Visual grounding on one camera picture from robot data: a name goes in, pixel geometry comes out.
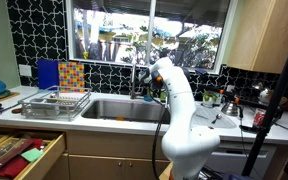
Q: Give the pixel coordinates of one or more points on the small potted green plant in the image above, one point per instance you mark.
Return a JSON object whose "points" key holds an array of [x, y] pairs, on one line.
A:
{"points": [[210, 98]]}

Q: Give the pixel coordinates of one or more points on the steel gooseneck kettle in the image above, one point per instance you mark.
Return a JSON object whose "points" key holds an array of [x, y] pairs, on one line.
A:
{"points": [[231, 108]]}

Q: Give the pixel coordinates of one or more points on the stainless steel sink basin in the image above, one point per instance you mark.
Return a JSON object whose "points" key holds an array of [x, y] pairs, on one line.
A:
{"points": [[124, 111]]}

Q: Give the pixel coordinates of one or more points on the blue round dish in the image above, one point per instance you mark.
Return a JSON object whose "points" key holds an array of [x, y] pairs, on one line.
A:
{"points": [[147, 98]]}

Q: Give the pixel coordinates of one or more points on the green hand soap bottle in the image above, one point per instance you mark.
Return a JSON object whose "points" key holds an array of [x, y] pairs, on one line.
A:
{"points": [[163, 97]]}

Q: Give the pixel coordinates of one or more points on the white wall outlet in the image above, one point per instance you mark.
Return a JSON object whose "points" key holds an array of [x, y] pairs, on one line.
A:
{"points": [[25, 70]]}

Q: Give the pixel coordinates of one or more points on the orange plastic cup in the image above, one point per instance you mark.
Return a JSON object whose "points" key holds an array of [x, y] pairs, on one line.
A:
{"points": [[120, 118]]}

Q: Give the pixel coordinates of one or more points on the open wooden drawer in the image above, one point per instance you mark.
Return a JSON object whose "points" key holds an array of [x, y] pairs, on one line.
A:
{"points": [[52, 153]]}

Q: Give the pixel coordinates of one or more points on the red cloth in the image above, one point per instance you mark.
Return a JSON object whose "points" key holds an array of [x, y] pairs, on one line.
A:
{"points": [[14, 166]]}

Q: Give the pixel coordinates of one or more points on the wooden board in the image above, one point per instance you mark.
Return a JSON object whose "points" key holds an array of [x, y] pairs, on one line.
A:
{"points": [[4, 97]]}

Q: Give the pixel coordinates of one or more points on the grey dishwasher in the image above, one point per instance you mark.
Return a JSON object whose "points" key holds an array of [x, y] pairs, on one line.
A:
{"points": [[234, 160]]}

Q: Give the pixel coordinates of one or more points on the chrome sink faucet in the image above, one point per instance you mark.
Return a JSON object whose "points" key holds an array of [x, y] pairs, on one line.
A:
{"points": [[133, 83]]}

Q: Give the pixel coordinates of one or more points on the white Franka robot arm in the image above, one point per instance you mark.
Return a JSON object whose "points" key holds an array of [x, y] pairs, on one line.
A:
{"points": [[184, 133]]}

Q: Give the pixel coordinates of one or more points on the white teapot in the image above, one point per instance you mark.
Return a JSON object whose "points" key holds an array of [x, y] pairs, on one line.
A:
{"points": [[265, 96]]}

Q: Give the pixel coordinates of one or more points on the green cloth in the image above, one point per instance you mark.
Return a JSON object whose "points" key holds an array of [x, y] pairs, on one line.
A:
{"points": [[32, 155]]}

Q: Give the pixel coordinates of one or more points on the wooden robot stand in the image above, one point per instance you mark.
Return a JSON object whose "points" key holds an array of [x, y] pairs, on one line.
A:
{"points": [[165, 173]]}

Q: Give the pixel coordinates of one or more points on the wooden base cabinet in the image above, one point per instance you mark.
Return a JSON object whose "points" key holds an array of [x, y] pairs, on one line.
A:
{"points": [[114, 156]]}

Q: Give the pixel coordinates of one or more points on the multicoloured checkered cutting board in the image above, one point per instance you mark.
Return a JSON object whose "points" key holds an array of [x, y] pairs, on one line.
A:
{"points": [[71, 76]]}

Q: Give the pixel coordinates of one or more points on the red soda can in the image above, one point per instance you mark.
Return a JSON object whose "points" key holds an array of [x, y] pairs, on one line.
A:
{"points": [[258, 117]]}

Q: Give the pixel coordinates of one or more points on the black tripod pole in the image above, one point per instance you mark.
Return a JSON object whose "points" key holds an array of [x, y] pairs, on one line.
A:
{"points": [[284, 86]]}

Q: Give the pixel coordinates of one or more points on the white framed window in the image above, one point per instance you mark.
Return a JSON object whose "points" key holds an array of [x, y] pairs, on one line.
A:
{"points": [[110, 33]]}

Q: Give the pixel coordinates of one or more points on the blue cutting board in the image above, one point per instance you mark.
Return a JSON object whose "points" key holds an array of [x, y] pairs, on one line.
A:
{"points": [[47, 73]]}

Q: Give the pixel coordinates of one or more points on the grey drying mat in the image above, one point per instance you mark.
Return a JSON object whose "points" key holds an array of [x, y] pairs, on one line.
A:
{"points": [[224, 121]]}

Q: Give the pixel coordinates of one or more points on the wooden wall cabinet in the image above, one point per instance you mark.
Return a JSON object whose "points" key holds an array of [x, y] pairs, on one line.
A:
{"points": [[270, 33]]}

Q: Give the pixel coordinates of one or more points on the metal spoon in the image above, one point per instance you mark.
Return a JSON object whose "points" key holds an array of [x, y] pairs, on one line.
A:
{"points": [[217, 117]]}

